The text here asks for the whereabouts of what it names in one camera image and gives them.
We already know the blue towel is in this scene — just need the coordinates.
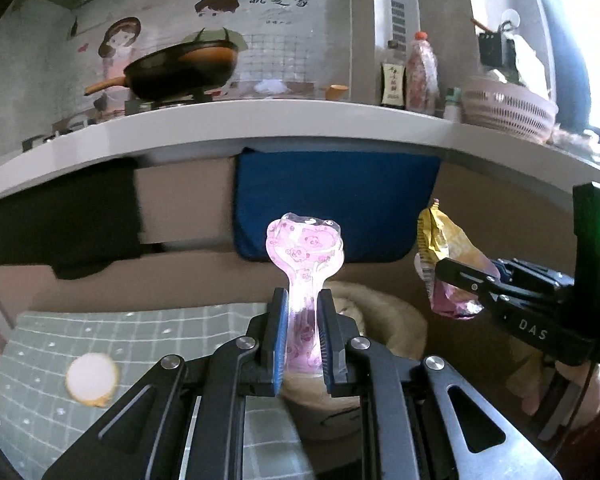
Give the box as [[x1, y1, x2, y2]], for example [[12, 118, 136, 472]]
[[233, 151, 441, 263]]

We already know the black wok with handle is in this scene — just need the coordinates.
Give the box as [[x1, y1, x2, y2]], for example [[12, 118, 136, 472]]
[[84, 40, 239, 102]]

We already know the beige trash bag liner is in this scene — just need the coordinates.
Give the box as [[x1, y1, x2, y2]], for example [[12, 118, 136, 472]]
[[279, 278, 429, 413]]

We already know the black towel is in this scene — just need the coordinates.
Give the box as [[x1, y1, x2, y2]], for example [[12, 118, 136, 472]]
[[0, 157, 166, 280]]

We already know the round white yellow lid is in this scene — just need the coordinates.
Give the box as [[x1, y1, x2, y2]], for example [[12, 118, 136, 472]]
[[65, 352, 120, 408]]

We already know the person's right hand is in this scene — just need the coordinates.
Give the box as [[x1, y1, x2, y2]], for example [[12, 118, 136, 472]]
[[505, 341, 600, 428]]

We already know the orange capped clear bottle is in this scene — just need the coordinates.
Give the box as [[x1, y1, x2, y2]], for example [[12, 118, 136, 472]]
[[405, 30, 439, 115]]

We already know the white trash bin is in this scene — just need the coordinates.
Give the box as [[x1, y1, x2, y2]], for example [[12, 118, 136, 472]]
[[282, 388, 361, 441]]

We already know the yellow nabati snack bag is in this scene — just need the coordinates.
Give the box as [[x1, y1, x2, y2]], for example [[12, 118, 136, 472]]
[[414, 198, 501, 320]]

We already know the black utensil holder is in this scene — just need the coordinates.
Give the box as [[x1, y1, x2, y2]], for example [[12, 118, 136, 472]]
[[470, 18, 516, 70]]

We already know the dark sauce bottle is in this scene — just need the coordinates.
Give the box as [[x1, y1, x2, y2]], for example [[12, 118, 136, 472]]
[[380, 39, 405, 110]]

